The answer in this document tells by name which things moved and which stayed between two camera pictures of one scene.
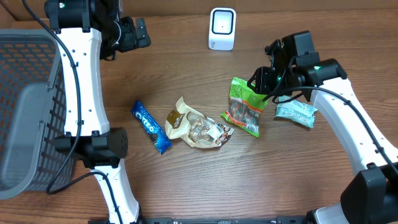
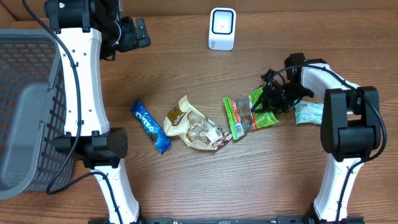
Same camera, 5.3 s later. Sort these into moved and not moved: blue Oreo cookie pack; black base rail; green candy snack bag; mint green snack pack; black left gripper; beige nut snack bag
Moved: mint green snack pack; green candy snack bag
Not moved: black base rail; beige nut snack bag; black left gripper; blue Oreo cookie pack
